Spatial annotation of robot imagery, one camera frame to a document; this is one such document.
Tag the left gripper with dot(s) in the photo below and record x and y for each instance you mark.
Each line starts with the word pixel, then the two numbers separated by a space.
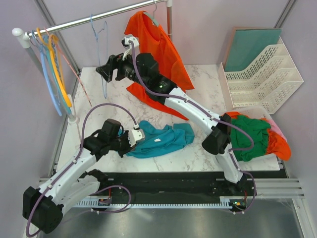
pixel 128 148

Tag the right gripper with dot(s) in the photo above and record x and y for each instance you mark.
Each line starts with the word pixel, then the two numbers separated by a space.
pixel 120 63

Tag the teal t shirt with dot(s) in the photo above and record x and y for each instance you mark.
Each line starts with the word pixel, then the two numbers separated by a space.
pixel 163 141

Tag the light blue wire hanger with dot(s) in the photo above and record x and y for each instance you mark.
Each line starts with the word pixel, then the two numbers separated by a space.
pixel 101 37

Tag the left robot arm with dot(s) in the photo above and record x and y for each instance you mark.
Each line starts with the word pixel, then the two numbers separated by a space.
pixel 45 206

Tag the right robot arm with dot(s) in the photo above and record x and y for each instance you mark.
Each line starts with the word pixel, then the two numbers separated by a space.
pixel 144 70

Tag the orange t shirt on hanger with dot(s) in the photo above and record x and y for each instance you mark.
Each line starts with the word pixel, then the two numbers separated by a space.
pixel 153 39

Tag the orange plastic hanger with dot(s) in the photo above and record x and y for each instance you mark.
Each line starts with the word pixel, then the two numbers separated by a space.
pixel 55 60

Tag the teal plastic hanger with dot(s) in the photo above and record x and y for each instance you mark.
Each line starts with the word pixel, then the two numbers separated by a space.
pixel 67 109

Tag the teal hanger with shirt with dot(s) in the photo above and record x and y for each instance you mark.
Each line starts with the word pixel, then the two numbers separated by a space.
pixel 152 16

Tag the blue plastic hanger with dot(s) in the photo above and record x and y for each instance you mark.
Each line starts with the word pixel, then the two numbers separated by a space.
pixel 52 88

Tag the pink shirt in bin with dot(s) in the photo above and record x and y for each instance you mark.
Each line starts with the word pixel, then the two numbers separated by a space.
pixel 275 128

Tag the orange shirt in bin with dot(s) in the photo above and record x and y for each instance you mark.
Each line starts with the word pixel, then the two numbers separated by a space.
pixel 265 140

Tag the teal folder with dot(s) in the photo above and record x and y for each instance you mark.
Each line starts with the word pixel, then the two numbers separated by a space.
pixel 246 43

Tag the white file organizer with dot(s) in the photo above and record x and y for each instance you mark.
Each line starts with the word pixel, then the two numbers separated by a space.
pixel 269 81

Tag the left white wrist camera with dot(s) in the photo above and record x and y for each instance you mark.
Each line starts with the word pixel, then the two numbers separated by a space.
pixel 135 136

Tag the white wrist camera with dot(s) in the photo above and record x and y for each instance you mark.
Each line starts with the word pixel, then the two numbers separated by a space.
pixel 129 43
pixel 135 136

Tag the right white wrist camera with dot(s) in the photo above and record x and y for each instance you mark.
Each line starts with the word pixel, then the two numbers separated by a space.
pixel 129 43

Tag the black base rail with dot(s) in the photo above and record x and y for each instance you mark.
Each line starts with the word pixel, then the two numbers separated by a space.
pixel 169 188

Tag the pink wire hanger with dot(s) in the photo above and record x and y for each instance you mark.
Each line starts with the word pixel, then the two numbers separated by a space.
pixel 71 67

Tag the metal clothes rail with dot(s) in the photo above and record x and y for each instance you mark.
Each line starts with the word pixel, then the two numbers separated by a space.
pixel 24 38

